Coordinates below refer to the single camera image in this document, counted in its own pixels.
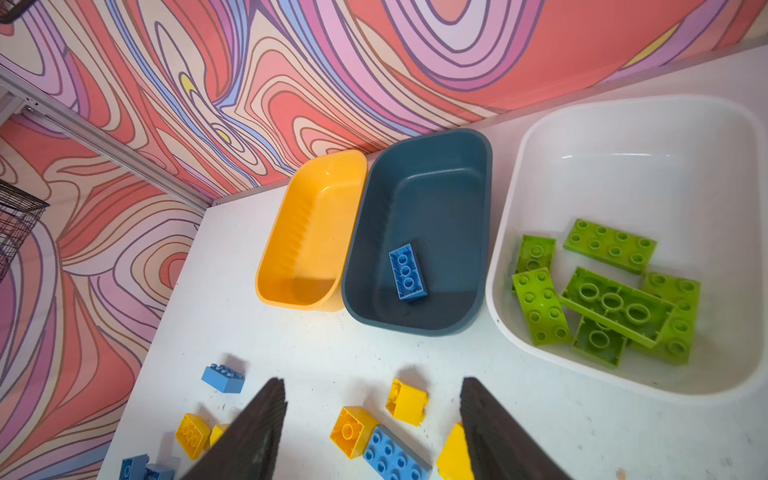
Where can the yellow sloped lego piece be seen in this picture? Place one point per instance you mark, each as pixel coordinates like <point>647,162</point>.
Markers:
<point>216,433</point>

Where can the white plastic bin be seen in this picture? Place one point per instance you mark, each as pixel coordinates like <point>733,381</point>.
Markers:
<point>687,171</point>

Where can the yellow lego cube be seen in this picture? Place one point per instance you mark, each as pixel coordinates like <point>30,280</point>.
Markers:
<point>454,461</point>
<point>407,403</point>

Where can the dark teal plastic bin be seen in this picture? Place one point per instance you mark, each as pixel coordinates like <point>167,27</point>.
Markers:
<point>433,192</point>

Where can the green lego brick lowest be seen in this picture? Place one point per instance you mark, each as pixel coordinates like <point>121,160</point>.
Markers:
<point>598,343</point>

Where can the small blue lego brick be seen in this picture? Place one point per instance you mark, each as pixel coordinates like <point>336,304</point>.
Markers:
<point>139,468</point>

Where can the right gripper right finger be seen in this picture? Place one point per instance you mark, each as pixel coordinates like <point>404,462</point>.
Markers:
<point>499,448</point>

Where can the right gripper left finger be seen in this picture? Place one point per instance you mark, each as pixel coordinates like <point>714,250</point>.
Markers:
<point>249,447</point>

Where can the yellow plastic bin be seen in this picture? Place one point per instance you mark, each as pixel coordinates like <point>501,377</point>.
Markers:
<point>304,259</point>

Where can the yellow flat lego brick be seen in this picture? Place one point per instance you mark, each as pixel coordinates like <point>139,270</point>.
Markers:
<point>193,435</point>

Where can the yellow small lego brick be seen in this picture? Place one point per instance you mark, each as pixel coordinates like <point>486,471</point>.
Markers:
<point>353,430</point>

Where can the green lego brick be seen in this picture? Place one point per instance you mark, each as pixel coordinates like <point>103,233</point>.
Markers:
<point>535,252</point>
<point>635,314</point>
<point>618,248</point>
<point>541,307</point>
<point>676,337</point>

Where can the yellow lego cube right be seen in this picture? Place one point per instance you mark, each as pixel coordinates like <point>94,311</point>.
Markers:
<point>454,461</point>

